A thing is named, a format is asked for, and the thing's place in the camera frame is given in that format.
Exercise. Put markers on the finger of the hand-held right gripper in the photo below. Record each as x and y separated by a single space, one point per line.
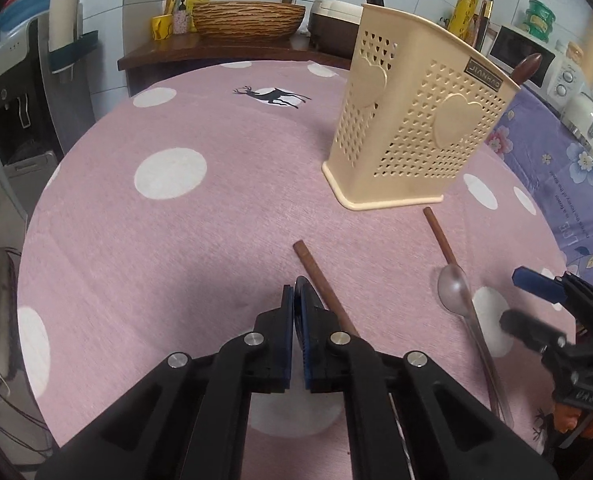
531 327
536 282

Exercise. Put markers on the green stacked jars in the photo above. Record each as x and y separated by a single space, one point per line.
538 20

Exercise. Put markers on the cream electric kettle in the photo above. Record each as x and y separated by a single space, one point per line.
586 115

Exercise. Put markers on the brown and white rice cooker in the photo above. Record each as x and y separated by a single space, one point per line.
331 25

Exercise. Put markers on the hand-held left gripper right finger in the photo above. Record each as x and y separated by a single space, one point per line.
304 330

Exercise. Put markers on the yellow toothbrush cup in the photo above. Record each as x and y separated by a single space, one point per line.
161 27

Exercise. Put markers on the beige plastic utensil holder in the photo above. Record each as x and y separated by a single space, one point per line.
416 125

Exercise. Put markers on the white and blue cup holder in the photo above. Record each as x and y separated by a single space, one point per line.
69 35

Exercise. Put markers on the woven pattern sink basin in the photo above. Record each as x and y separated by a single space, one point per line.
249 20

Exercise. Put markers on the pink polka dot tablecloth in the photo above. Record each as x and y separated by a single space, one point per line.
176 240

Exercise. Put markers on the brown wooden spoon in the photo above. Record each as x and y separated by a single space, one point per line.
526 67

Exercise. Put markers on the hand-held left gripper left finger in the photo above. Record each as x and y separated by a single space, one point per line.
287 320

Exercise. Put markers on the brown wooden chopstick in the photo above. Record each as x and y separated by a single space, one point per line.
439 235
316 272

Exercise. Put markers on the white microwave oven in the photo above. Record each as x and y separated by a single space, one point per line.
526 55

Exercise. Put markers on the yellow patterned roll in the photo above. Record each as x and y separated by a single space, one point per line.
464 12

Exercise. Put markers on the small floral pump bottle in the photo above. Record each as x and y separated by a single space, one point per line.
181 20

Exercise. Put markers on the dark wooden counter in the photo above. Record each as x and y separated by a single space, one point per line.
201 52

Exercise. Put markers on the purple floral cloth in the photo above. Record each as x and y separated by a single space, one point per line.
576 185

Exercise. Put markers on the grey water dispenser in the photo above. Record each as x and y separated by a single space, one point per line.
6 110

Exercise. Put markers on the brown chopstick with dark tip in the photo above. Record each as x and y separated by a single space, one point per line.
482 25

